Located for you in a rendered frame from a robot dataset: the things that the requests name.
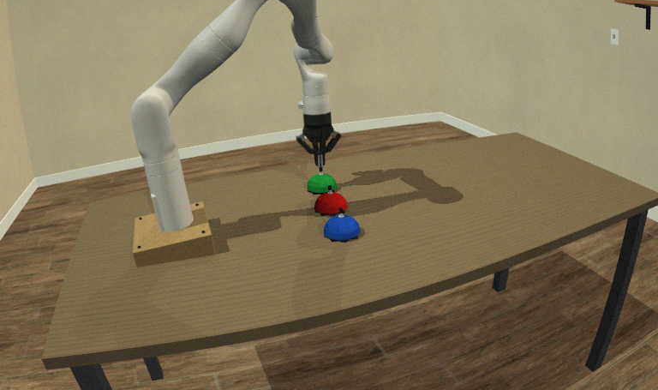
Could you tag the blue bell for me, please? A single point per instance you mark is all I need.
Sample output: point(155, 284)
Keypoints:
point(342, 228)

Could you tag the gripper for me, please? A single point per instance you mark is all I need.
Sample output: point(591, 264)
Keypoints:
point(317, 125)

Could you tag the white wall outlet plate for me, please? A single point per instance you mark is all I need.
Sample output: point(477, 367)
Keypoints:
point(614, 36)

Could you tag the green bell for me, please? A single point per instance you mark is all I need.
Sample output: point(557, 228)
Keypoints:
point(322, 184)

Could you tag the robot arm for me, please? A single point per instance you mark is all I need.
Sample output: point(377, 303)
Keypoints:
point(154, 133)

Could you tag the red bell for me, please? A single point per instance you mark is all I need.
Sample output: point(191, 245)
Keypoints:
point(331, 204)

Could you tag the brown wooden table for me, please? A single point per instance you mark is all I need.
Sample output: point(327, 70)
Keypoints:
point(411, 266)

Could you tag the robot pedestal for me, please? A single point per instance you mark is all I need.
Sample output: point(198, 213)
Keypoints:
point(172, 243)

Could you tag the wooden wall shelf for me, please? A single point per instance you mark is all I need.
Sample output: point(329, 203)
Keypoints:
point(640, 2)

